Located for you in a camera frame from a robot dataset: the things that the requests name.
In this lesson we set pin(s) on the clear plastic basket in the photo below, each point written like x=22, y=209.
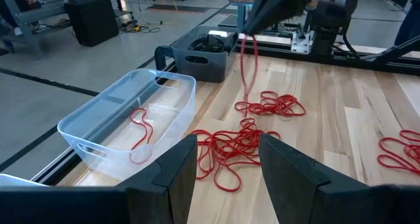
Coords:
x=108, y=165

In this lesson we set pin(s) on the black floor tape line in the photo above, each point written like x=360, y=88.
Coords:
x=49, y=82
x=29, y=146

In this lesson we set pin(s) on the black striped floor mat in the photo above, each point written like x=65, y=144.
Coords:
x=177, y=8

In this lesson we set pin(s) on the black rubber band heap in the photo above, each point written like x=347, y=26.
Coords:
x=206, y=45

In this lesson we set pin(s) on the black frame bracket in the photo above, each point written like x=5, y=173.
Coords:
x=160, y=54

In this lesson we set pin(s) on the white plastic basket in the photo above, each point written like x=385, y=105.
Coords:
x=16, y=181

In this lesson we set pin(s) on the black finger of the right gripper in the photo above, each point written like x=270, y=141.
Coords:
x=262, y=7
x=292, y=2

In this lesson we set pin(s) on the wooden workbench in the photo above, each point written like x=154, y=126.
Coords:
x=33, y=17

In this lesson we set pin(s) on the black aluminium table frame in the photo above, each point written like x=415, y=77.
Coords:
x=361, y=63

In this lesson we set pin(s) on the black floor cabinet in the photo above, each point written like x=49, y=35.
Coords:
x=92, y=20

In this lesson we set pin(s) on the red rubber band pile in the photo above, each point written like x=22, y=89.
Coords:
x=272, y=105
x=415, y=150
x=236, y=142

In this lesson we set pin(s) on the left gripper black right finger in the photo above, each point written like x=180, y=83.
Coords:
x=328, y=207

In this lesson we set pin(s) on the grey plastic basket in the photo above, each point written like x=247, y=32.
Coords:
x=203, y=66

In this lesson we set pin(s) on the single red rubber band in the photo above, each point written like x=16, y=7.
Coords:
x=146, y=128

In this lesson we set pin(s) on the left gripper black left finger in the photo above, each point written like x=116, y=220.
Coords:
x=82, y=207

